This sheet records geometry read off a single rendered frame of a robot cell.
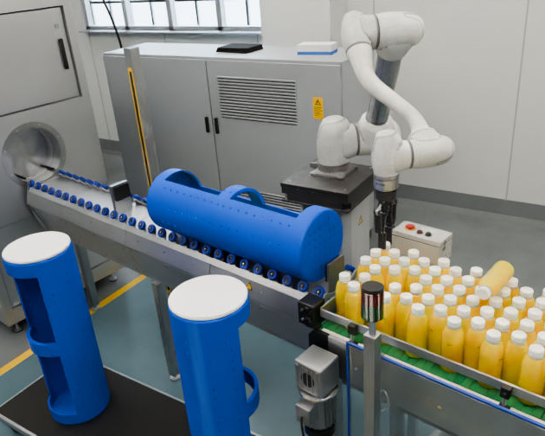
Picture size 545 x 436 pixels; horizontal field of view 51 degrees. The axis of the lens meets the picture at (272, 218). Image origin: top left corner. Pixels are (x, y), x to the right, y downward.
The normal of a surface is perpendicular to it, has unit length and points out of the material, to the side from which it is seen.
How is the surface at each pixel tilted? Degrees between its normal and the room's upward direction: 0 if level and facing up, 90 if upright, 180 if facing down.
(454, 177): 90
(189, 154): 90
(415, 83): 90
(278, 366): 0
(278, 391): 0
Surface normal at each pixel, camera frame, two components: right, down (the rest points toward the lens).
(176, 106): -0.54, 0.39
